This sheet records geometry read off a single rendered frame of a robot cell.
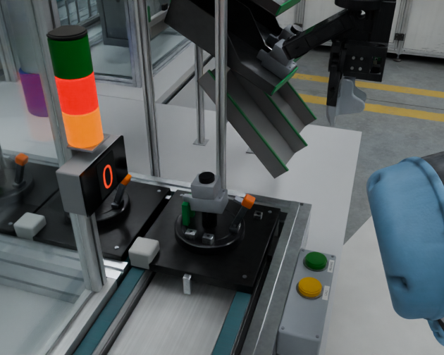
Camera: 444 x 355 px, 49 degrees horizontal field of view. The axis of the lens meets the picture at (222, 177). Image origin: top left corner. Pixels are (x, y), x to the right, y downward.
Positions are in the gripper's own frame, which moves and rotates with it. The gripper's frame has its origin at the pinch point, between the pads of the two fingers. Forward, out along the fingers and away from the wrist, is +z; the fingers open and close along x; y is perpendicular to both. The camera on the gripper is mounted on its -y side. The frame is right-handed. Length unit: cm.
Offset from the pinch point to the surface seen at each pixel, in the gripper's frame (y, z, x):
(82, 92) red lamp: -29.8, -11.1, -25.4
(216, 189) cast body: -18.3, 14.7, -5.7
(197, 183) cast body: -21.7, 13.7, -6.3
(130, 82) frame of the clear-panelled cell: -82, 35, 81
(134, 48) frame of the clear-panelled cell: -78, 21, 81
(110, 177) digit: -29.1, 3.3, -23.2
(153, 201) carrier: -35.0, 26.0, 1.0
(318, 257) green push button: 1.8, 25.8, -6.0
